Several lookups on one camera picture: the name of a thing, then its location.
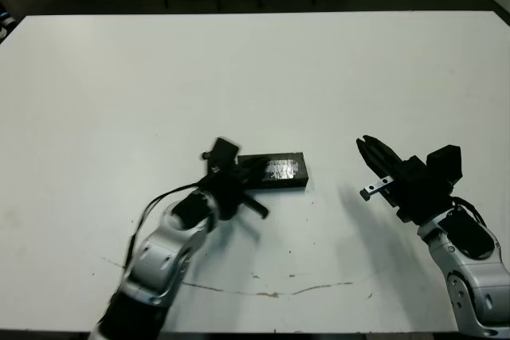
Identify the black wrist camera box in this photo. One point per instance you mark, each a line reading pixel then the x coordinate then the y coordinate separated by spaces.
pixel 444 165
pixel 223 155

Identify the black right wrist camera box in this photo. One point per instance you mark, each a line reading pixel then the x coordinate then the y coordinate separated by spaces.
pixel 444 165

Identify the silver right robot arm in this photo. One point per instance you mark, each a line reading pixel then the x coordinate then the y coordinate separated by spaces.
pixel 470 272

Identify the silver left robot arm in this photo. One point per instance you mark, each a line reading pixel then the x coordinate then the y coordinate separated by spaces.
pixel 159 256

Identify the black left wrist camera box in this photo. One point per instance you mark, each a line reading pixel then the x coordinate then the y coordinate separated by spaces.
pixel 223 155

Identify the black box lid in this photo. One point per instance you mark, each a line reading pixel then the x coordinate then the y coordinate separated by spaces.
pixel 295 173

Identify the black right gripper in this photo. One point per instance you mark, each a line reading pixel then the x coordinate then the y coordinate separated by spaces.
pixel 414 192

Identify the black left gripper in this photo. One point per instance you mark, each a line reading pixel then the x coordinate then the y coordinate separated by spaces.
pixel 227 192

